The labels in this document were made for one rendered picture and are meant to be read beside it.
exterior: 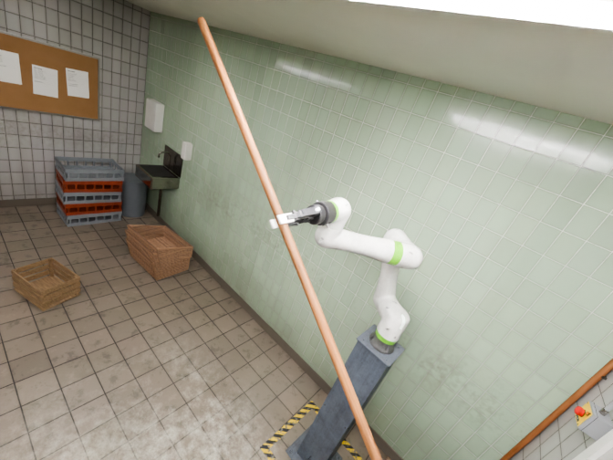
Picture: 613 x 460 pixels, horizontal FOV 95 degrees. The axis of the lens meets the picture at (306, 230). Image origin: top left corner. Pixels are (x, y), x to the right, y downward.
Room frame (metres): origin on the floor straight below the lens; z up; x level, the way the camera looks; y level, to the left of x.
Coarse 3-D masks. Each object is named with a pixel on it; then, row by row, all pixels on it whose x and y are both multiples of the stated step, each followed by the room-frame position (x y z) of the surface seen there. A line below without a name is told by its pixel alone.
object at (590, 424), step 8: (584, 408) 1.01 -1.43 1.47; (592, 408) 0.98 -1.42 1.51; (600, 408) 1.00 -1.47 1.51; (576, 416) 1.00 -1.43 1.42; (584, 416) 0.97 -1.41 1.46; (592, 416) 0.94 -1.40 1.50; (600, 416) 0.95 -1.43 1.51; (608, 416) 0.97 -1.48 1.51; (584, 424) 0.94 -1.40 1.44; (592, 424) 0.93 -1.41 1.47; (600, 424) 0.93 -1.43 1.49; (608, 424) 0.92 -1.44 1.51; (584, 432) 0.93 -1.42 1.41; (592, 432) 0.92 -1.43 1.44; (600, 432) 0.92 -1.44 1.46
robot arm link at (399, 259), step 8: (408, 240) 1.31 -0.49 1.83; (400, 248) 1.19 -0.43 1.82; (408, 248) 1.21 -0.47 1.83; (416, 248) 1.23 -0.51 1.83; (392, 256) 1.16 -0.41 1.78; (400, 256) 1.17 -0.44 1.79; (408, 256) 1.18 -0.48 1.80; (416, 256) 1.20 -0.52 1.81; (392, 264) 1.18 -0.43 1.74; (400, 264) 1.18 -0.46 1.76; (408, 264) 1.18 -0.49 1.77; (416, 264) 1.19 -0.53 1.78
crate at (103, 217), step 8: (64, 216) 2.82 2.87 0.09; (72, 216) 2.81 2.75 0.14; (80, 216) 2.88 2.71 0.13; (88, 216) 2.95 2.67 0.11; (96, 216) 3.02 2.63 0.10; (104, 216) 3.10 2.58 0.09; (112, 216) 3.18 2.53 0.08; (120, 216) 3.29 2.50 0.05; (72, 224) 2.81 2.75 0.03; (80, 224) 2.88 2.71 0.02; (88, 224) 2.95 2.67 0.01
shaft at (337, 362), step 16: (208, 32) 1.13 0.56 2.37; (208, 48) 1.10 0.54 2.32; (224, 80) 1.04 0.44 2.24; (240, 112) 0.99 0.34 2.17; (240, 128) 0.96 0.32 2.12; (256, 160) 0.91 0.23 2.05; (272, 192) 0.86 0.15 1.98; (272, 208) 0.84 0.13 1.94; (288, 240) 0.79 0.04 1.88; (304, 272) 0.75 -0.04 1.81; (304, 288) 0.72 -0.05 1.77; (320, 320) 0.68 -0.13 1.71; (336, 352) 0.64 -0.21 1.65; (336, 368) 0.62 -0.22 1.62; (352, 400) 0.58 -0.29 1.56; (368, 432) 0.54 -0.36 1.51; (368, 448) 0.52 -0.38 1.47
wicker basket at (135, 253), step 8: (128, 240) 2.57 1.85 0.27; (136, 248) 2.49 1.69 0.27; (136, 256) 2.56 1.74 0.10; (144, 256) 2.42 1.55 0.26; (144, 264) 2.49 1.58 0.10; (152, 264) 2.36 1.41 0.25; (152, 272) 2.41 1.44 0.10; (160, 272) 2.45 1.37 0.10; (168, 272) 2.54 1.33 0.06; (176, 272) 2.63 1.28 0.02
